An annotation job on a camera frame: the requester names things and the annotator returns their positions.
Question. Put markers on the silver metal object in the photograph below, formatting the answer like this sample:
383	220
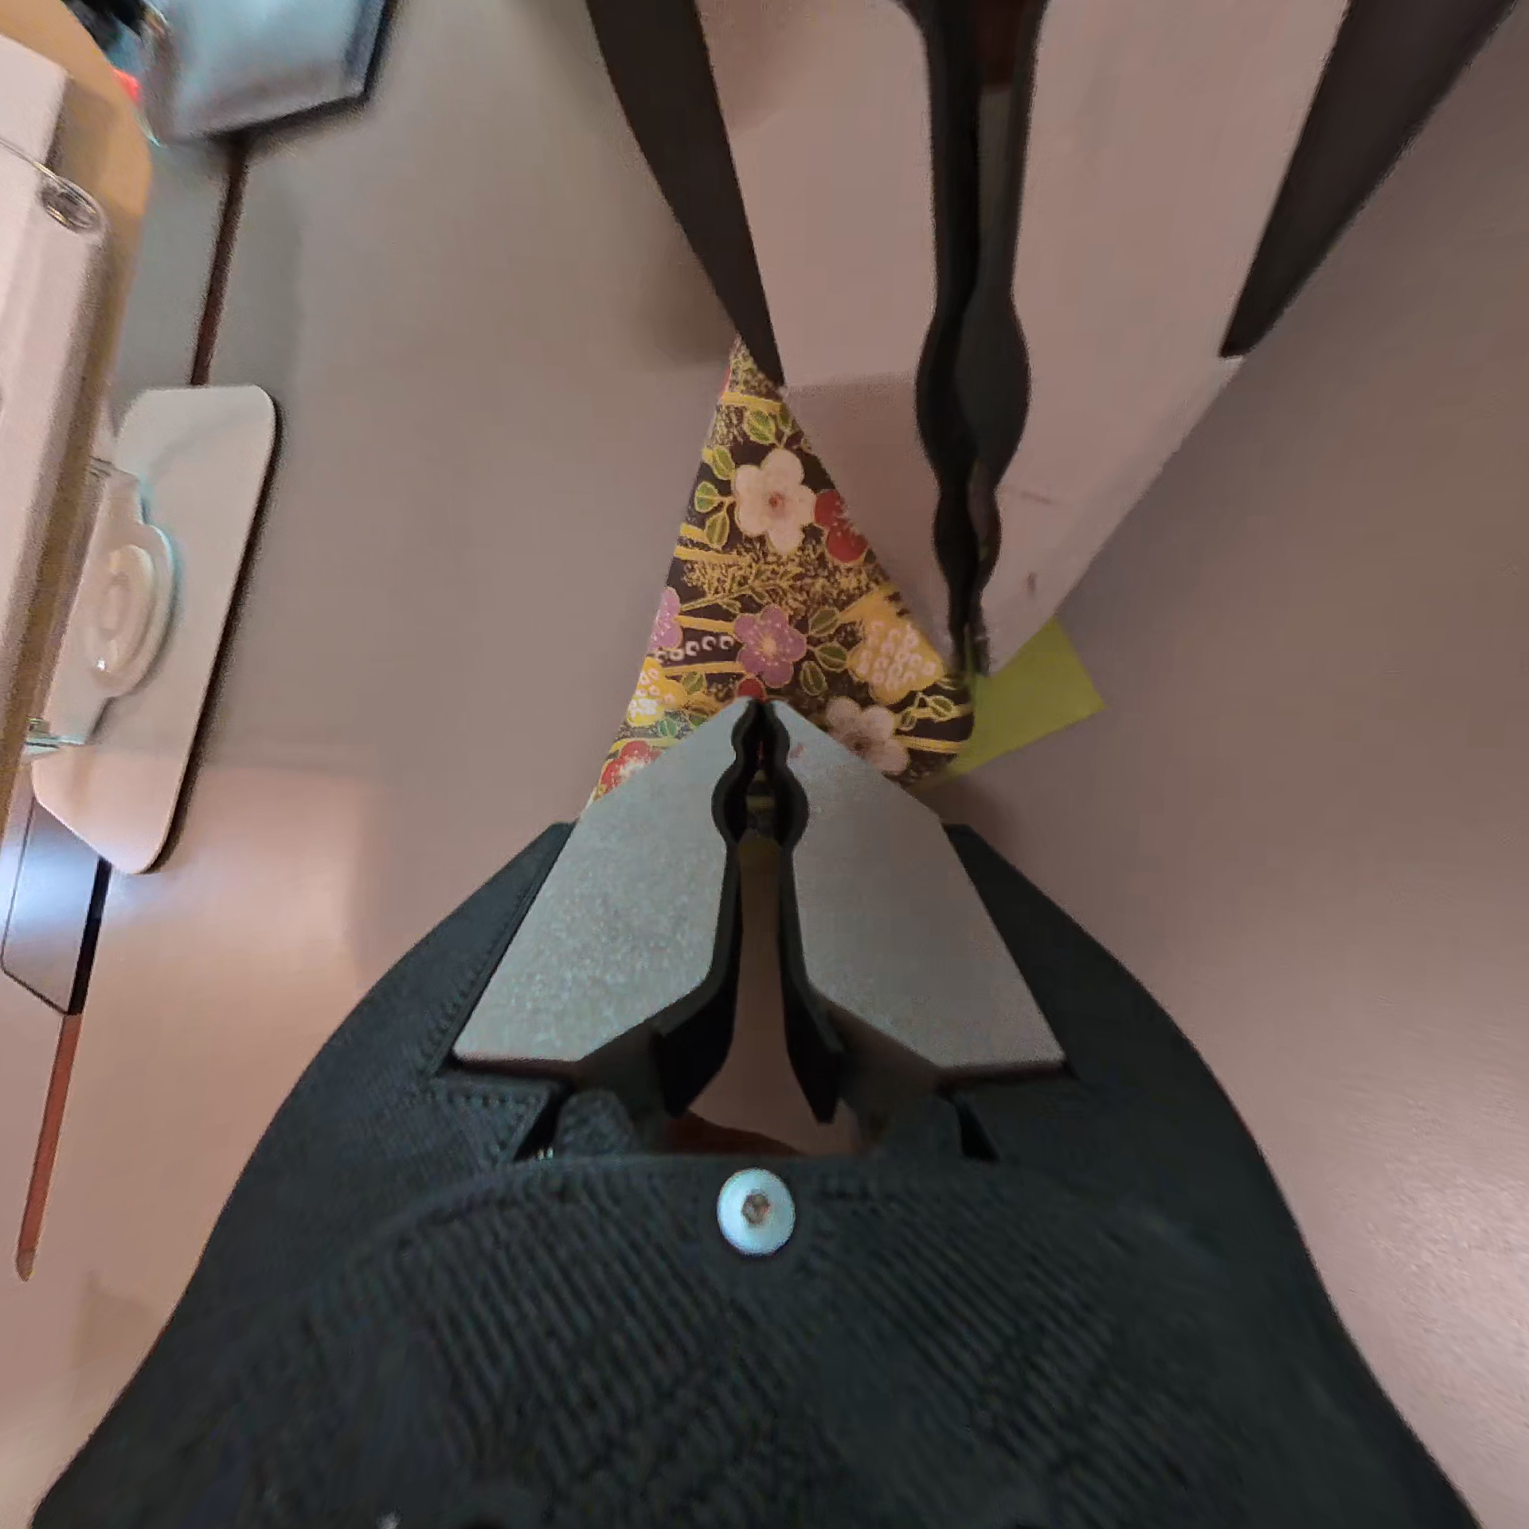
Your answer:
276	61

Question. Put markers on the dark glossy plate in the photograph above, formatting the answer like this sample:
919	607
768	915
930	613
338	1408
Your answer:
55	921

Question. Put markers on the floral patterned origami paper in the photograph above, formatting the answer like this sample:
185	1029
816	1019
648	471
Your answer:
777	574

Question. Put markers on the white framed printed board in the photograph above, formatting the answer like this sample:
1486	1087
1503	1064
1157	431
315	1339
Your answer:
36	359

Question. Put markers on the white rounded stand base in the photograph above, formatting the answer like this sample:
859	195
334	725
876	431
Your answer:
199	539

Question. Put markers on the small orange object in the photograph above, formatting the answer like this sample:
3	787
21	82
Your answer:
127	86

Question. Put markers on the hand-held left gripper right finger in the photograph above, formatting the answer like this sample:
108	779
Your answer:
909	944

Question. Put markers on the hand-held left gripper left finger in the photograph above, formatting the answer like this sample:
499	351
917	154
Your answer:
611	921

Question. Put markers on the yellow-green paper sheet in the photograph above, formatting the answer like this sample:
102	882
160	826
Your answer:
1041	700

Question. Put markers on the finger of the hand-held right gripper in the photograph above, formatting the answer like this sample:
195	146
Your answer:
837	239
1135	239

